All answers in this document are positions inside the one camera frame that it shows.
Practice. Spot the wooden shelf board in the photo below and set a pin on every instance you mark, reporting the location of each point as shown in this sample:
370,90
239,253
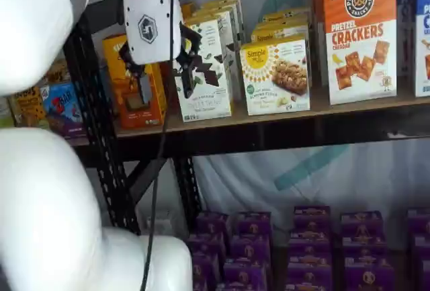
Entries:
319,107

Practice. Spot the black metal shelf rack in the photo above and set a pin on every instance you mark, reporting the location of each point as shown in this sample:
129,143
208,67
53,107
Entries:
268,136

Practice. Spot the orange patterned snack box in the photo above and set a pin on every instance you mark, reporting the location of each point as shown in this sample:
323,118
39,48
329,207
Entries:
57,72

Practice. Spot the white paper carton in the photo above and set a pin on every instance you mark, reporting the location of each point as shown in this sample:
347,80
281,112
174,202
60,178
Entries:
161,225

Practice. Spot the blue Zbar snack box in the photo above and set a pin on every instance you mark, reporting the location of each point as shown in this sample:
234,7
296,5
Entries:
64,109

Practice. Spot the brown orange snack box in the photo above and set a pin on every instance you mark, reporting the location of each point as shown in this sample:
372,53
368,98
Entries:
28,106

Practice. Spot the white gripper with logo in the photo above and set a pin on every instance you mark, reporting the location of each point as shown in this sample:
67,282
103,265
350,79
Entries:
148,8

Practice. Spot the blue pretzel crackers box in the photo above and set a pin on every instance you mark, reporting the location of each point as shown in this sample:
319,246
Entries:
423,35

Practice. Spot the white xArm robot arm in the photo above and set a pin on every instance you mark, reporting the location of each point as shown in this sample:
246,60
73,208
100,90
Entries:
40,203

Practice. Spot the orange pretzel crackers cheddar box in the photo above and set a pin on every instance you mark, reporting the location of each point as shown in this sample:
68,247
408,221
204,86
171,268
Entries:
317,19
363,52

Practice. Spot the purple snack box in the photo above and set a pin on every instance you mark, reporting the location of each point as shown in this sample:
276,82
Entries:
422,247
426,276
309,281
206,267
250,247
361,223
420,222
310,262
312,218
253,225
364,245
310,242
243,272
206,244
238,287
369,276
211,223

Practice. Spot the white banner with teal logo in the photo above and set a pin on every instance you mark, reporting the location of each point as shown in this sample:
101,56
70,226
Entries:
369,176

